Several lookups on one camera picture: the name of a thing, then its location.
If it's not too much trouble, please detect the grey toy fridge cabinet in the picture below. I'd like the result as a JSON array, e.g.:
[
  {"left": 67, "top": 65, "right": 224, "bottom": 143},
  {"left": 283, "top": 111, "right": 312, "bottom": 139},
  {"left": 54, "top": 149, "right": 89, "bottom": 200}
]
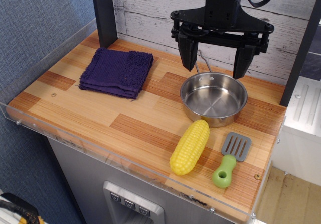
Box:
[{"left": 47, "top": 136, "right": 234, "bottom": 224}]

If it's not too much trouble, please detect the folded purple towel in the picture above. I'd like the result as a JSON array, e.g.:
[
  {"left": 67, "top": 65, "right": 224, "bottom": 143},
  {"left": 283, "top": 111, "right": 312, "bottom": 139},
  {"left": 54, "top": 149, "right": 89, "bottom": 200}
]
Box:
[{"left": 79, "top": 48, "right": 154, "bottom": 99}]

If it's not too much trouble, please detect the clear acrylic table guard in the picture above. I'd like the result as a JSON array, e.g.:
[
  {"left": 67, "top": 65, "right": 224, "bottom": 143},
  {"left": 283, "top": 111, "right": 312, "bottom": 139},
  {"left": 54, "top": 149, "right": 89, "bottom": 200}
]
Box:
[{"left": 1, "top": 14, "right": 285, "bottom": 223}]

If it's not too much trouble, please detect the yellow black object bottom left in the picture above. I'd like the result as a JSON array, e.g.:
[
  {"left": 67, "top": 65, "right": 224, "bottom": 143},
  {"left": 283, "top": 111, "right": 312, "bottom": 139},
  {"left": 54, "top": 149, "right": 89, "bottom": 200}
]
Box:
[{"left": 1, "top": 193, "right": 46, "bottom": 224}]

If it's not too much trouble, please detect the yellow plastic corn cob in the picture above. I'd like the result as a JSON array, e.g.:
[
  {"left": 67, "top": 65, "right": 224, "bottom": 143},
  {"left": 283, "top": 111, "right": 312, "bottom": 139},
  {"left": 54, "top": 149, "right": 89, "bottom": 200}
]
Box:
[{"left": 170, "top": 120, "right": 210, "bottom": 176}]

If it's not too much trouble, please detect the dark right shelf post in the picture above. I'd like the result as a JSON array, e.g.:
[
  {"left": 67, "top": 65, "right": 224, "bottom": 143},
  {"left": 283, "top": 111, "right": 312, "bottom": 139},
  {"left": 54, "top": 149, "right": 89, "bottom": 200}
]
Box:
[{"left": 279, "top": 0, "right": 320, "bottom": 107}]

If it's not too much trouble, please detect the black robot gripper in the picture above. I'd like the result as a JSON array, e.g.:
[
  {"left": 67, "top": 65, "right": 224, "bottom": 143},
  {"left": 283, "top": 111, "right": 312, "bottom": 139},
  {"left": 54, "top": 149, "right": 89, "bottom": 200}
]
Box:
[{"left": 171, "top": 0, "right": 274, "bottom": 79}]

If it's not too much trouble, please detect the small metal pot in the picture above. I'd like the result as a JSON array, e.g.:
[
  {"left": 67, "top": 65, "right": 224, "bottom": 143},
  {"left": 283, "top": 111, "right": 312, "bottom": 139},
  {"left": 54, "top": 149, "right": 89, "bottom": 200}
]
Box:
[{"left": 180, "top": 61, "right": 248, "bottom": 127}]

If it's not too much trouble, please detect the grey spatula green handle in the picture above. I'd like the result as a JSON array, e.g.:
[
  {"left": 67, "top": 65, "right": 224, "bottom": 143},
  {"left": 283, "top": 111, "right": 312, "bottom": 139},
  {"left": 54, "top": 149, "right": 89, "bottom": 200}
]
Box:
[{"left": 212, "top": 132, "right": 252, "bottom": 189}]

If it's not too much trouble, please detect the white toy sink counter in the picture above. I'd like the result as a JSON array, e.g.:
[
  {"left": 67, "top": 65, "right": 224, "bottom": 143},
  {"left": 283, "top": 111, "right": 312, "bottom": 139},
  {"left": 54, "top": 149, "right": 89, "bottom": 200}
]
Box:
[{"left": 272, "top": 77, "right": 320, "bottom": 185}]

